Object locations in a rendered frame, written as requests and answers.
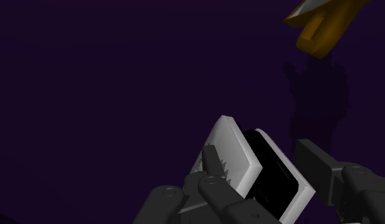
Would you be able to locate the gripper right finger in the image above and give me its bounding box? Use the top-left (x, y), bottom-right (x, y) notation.
top-left (295, 139), bottom-right (385, 224)

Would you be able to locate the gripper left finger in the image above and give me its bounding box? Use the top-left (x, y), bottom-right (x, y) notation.
top-left (133, 144), bottom-right (281, 224)

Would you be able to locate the white box with black inside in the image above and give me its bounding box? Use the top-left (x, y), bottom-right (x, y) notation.
top-left (179, 115), bottom-right (316, 224)

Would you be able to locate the yellow angular object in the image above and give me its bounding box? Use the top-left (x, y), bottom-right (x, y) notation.
top-left (283, 0), bottom-right (374, 60)

